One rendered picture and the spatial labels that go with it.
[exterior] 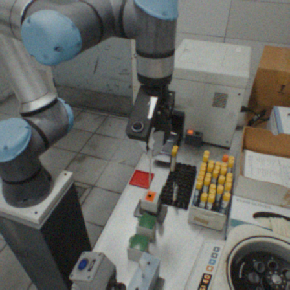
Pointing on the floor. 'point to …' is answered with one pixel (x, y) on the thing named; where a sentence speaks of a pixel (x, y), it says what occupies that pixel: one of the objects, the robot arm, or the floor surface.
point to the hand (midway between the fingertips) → (150, 153)
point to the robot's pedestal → (49, 241)
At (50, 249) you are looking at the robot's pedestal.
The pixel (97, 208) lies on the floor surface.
